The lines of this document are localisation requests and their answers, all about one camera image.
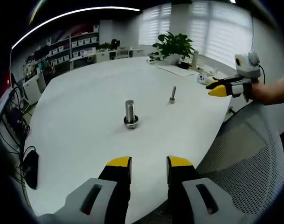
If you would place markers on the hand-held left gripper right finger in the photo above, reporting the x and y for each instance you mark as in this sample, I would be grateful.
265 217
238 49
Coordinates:
180 177

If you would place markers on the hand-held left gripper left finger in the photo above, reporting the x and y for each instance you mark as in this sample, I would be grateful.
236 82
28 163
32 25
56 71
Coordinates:
115 177

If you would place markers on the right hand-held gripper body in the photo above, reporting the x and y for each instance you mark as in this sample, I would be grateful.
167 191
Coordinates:
247 68

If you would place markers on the thin threaded steel stud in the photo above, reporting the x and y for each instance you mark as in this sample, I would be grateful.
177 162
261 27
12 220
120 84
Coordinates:
173 92

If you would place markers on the thick threaded steel stud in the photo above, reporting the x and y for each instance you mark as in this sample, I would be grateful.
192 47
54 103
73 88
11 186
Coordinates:
130 109

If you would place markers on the white game controller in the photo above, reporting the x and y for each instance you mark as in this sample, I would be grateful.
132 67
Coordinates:
202 78

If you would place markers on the white cylinder bottle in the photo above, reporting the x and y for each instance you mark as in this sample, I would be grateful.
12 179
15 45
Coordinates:
195 59

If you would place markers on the wide window blind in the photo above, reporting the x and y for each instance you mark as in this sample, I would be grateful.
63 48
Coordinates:
223 30

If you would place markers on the white paper sheet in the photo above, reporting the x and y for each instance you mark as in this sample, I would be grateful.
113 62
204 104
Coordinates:
176 70

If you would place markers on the green potted plant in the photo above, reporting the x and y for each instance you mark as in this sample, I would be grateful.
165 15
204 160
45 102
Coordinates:
174 44

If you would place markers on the grey mesh office chair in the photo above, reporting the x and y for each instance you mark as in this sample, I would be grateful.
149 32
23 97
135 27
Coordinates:
244 158

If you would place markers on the black computer mouse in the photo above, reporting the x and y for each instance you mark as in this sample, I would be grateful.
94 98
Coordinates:
31 168

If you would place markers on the narrow window blind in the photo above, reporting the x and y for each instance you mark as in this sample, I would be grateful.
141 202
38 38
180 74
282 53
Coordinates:
155 23

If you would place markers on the white office chair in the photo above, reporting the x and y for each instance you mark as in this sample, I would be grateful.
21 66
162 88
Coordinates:
123 52

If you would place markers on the black desk appliance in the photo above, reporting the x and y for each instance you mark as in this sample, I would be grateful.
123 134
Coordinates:
115 44

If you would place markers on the white cabinet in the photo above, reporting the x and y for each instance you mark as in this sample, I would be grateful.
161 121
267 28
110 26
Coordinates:
33 88

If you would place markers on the white background desk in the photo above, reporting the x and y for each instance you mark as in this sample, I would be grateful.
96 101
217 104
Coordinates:
99 56

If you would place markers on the curved ceiling light strip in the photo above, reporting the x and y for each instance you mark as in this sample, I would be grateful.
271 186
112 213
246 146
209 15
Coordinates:
123 9

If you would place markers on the small green desk plant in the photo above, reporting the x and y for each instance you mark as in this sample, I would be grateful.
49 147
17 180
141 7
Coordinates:
103 45

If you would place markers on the shelving with white bins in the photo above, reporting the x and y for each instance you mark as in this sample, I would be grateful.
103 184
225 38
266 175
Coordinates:
83 42

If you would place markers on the computer monitor with red screen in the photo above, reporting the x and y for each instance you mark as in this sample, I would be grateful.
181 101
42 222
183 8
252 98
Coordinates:
8 80

